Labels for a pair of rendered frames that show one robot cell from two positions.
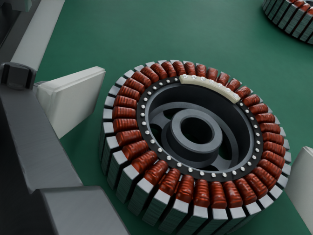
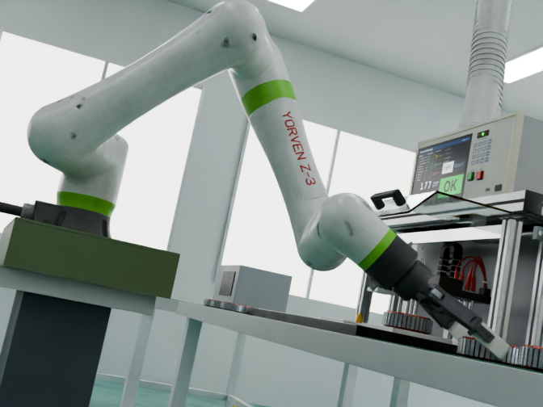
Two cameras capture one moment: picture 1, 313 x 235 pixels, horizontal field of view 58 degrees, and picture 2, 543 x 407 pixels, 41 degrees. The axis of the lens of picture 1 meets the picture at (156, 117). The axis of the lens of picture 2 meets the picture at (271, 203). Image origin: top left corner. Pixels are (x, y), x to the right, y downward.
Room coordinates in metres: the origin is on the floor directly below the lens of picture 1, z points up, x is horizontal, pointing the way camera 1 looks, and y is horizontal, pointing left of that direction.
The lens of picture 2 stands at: (-0.37, -1.36, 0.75)
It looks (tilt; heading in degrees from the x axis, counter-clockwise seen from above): 9 degrees up; 88
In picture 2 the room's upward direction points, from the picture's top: 11 degrees clockwise
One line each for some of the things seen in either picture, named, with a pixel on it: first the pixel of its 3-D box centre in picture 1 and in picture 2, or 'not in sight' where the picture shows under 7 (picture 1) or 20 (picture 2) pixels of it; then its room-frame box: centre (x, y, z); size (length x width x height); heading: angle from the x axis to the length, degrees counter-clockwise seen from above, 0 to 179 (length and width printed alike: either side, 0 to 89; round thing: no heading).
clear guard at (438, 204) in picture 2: not in sight; (446, 220); (0.06, 0.21, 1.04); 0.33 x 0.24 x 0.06; 16
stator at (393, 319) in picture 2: not in sight; (407, 322); (0.04, 0.29, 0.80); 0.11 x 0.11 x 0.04
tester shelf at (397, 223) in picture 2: not in sight; (508, 231); (0.31, 0.50, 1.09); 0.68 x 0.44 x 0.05; 106
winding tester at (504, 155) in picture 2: not in sight; (519, 184); (0.31, 0.48, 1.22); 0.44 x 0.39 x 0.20; 106
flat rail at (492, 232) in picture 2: not in sight; (432, 237); (0.10, 0.43, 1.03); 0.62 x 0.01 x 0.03; 106
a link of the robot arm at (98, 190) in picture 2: not in sight; (90, 169); (-0.73, 0.24, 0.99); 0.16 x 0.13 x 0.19; 74
